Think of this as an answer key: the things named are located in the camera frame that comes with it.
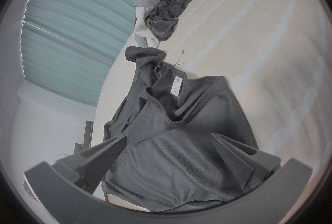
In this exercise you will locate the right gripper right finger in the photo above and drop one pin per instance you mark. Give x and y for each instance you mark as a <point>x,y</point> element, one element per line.
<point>241,163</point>

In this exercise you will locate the pile of clothes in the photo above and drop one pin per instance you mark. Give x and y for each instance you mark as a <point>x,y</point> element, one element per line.
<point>163,10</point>

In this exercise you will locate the black T-shirt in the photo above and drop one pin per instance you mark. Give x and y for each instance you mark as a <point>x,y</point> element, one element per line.
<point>181,152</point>

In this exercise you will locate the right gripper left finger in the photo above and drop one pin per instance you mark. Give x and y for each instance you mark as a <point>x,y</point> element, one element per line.
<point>103,160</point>

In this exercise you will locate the bed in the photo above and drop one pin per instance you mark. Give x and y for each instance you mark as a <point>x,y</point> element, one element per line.
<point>259,49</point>

